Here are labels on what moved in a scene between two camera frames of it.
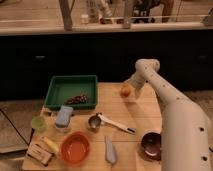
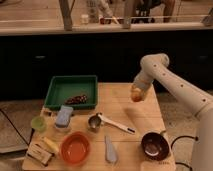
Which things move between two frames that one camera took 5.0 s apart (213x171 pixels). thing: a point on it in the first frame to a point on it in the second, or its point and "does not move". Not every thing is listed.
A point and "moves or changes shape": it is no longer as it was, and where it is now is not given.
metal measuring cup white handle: x=96 y=120 does not move
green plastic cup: x=39 y=123 does not move
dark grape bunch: x=81 y=99 does not move
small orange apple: x=126 y=91 moves or changes shape
